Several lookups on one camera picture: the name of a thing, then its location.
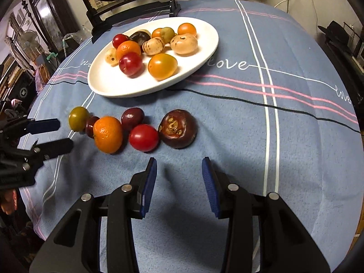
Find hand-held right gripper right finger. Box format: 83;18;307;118
201;157;332;273

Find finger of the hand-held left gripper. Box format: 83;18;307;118
16;138;74;172
0;117;61;140

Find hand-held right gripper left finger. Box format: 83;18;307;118
28;157;157;273

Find green yellow cherry tomato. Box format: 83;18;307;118
68;106;90;132

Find white oval plate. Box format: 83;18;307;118
87;16;219;97

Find large red plum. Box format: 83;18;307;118
119;52;143;76

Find orange mandarin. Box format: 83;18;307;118
93;116;124;154
116;40;142;60

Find large orange tomato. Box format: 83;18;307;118
148;53;178;81

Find dark purple round fruit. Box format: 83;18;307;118
129;31;151;46

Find large pale yellow fruit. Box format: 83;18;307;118
170;33;198;55

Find person's left hand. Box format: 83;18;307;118
0;189;19;215

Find small dark red tomato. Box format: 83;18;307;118
85;116;101;139

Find purple orange bag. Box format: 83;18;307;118
34;64;52;91

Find blue striped tablecloth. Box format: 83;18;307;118
18;0;364;273

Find dark brown mangosteen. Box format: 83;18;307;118
158;109;198;149

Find dark red plum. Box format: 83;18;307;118
121;107;145;131

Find electric fan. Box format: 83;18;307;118
21;30;40;52

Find clear plastic bag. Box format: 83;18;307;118
61;33;86;49

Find dark wooden glass cabinet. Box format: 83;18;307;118
27;0;80;52

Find red cherry tomato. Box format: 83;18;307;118
112;33;129;49

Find pale striped fruit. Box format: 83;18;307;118
142;37;165;55

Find dark furniture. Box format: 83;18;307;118
321;40;364;97

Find black hat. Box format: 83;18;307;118
318;20;353;46

